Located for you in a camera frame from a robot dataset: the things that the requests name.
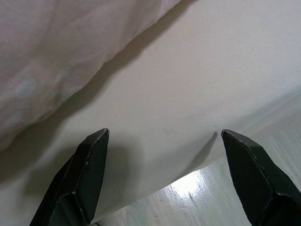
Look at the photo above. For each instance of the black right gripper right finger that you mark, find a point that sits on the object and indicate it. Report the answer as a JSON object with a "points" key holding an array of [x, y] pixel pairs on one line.
{"points": [[263, 188]]}

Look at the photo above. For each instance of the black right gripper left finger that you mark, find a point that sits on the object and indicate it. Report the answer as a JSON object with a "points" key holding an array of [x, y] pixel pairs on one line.
{"points": [[77, 188]]}

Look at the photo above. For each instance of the pink dotted pillow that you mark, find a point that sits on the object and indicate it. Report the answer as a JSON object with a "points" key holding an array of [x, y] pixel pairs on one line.
{"points": [[58, 47]]}

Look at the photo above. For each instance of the beige sheeted mattress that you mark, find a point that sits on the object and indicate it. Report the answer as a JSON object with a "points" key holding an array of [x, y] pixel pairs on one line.
{"points": [[176, 82]]}

